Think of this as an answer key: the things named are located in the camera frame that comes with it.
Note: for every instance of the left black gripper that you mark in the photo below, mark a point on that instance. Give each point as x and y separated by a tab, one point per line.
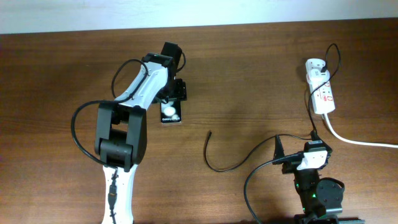
180	93

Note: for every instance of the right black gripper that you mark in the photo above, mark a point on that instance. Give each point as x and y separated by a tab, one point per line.
290	167

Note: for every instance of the black Samsung smartphone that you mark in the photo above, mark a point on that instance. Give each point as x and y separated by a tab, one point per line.
171	112

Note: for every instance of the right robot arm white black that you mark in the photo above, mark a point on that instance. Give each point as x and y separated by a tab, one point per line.
321	197

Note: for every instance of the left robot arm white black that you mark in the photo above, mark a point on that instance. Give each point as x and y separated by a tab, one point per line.
121	130

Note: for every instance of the white USB charger plug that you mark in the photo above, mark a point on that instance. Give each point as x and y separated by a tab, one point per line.
316	76

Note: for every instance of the white power strip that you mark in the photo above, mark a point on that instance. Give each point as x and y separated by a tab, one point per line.
322	97

